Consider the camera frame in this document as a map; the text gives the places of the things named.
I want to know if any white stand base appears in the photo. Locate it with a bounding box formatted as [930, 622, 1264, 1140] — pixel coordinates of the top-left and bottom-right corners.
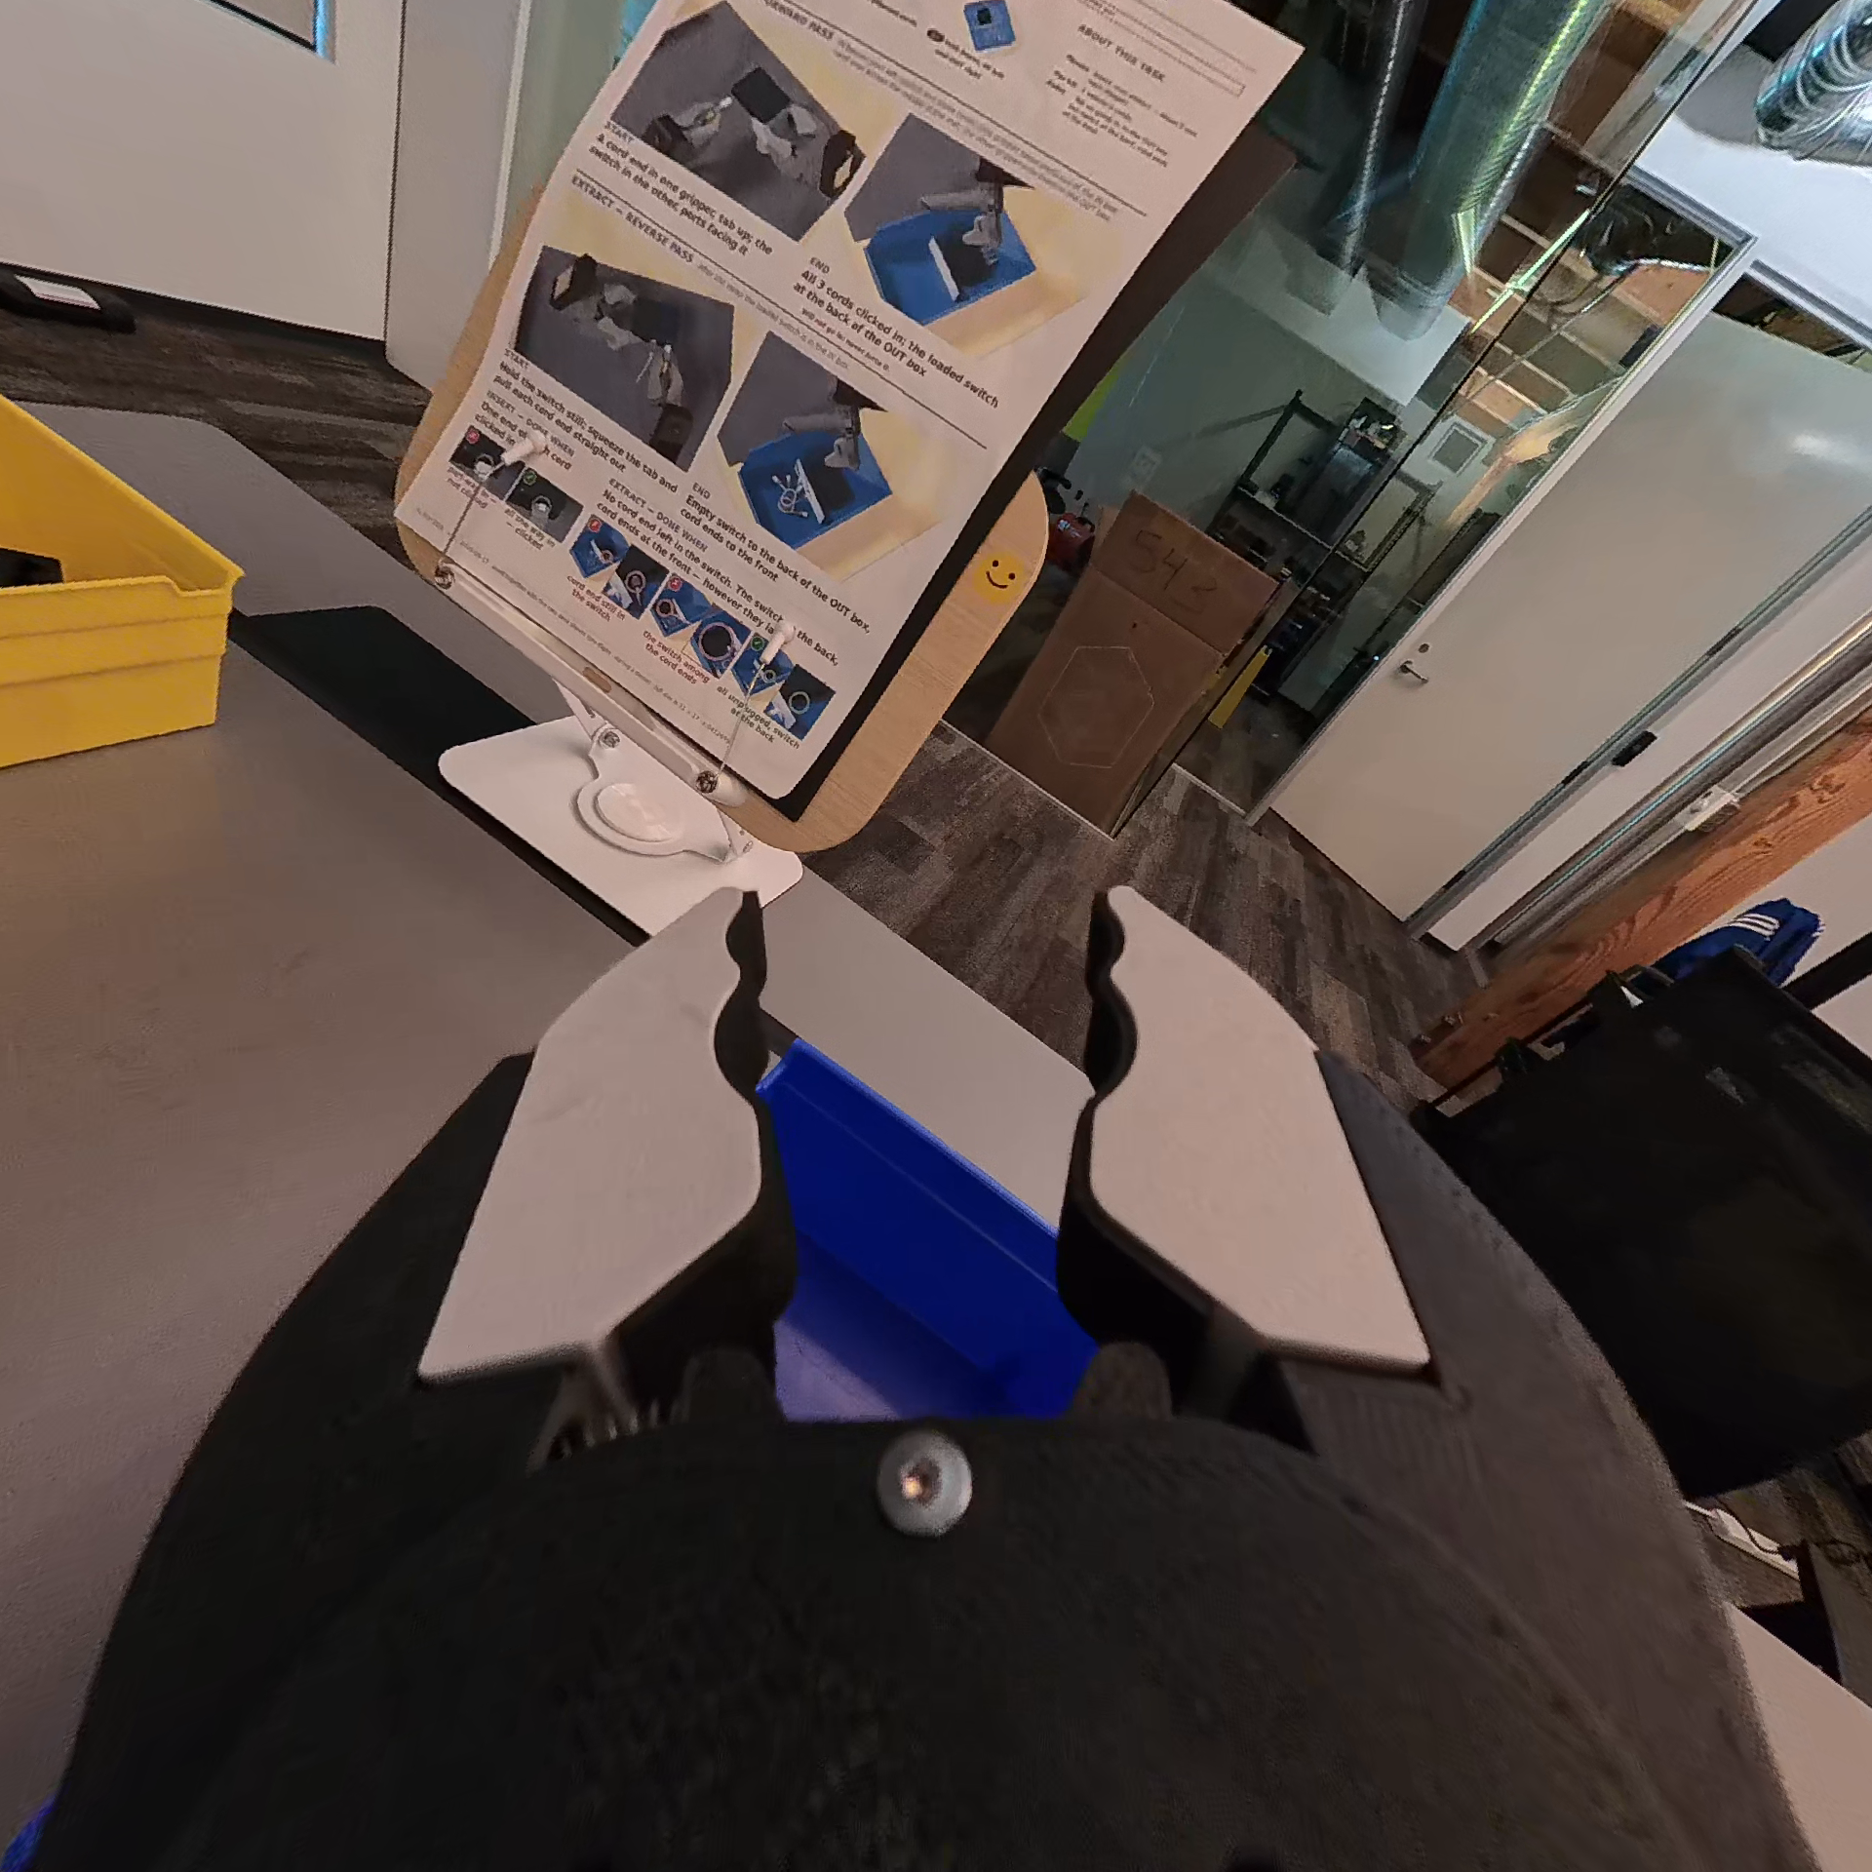
[438, 695, 806, 941]

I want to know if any silver ventilation duct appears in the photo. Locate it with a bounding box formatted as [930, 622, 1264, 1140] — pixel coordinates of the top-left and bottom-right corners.
[1323, 0, 1614, 318]

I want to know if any blue striped jacket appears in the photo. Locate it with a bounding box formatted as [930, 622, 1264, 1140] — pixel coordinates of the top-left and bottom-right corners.
[1648, 898, 1827, 998]

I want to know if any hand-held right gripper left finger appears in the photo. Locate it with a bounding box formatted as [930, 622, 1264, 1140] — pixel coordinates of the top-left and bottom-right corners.
[417, 887, 801, 1385]

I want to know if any yellow plastic bin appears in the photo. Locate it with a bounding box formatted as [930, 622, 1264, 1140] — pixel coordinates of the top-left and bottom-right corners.
[0, 391, 244, 770]

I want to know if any metal shelf rack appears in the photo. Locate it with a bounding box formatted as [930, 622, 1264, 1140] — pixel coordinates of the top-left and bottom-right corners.
[1220, 390, 1444, 707]

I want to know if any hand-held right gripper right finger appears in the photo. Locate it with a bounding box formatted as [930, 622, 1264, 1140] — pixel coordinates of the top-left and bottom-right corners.
[1055, 881, 1434, 1415]

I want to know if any black mesh office chair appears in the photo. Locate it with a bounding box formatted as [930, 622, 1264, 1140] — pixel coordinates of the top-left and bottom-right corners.
[1411, 946, 1872, 1502]

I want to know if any wooden display board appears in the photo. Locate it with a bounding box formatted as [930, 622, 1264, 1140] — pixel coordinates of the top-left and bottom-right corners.
[389, 115, 1300, 857]

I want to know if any white door with window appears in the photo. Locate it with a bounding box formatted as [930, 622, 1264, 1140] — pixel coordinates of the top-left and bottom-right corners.
[0, 0, 408, 347]

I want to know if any printed instruction sheet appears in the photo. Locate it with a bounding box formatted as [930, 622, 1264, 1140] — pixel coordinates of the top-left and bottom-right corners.
[393, 0, 1306, 805]

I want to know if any white door with handle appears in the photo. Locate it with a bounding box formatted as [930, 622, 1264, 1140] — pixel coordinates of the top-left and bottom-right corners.
[1264, 310, 1872, 926]

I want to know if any blue plastic bin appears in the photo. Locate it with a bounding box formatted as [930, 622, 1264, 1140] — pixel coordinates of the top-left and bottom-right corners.
[752, 1036, 1100, 1423]

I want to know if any brown cardboard box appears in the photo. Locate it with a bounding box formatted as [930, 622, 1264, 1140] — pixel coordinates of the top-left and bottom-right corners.
[986, 493, 1286, 825]

